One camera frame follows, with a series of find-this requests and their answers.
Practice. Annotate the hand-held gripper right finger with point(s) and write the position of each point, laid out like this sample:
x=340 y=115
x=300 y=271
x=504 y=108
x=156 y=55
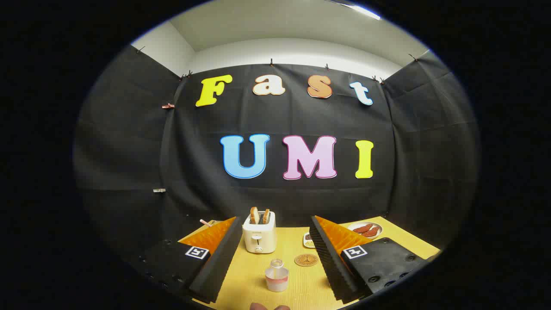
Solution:
x=331 y=267

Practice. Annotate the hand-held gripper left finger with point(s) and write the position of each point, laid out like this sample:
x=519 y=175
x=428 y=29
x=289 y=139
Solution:
x=219 y=267

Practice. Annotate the round wooden coaster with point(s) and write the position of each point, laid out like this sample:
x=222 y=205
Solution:
x=306 y=260

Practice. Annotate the clear juice bottle pink label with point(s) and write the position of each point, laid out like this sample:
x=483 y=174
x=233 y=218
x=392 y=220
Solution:
x=277 y=280

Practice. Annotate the wooden table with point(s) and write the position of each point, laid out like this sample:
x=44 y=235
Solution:
x=247 y=277

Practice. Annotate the white divided seed dish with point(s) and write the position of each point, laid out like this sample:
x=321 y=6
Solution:
x=308 y=241

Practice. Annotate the white round plate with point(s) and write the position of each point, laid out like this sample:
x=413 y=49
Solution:
x=365 y=236

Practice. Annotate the red-brown food piece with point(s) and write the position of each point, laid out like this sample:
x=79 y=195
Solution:
x=362 y=228
x=372 y=232

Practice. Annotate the white toaster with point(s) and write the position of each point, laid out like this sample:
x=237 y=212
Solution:
x=259 y=237

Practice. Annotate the toast slice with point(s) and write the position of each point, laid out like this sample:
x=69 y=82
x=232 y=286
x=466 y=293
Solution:
x=266 y=216
x=254 y=215

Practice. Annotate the black backdrop cloth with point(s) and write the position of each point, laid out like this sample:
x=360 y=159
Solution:
x=301 y=198

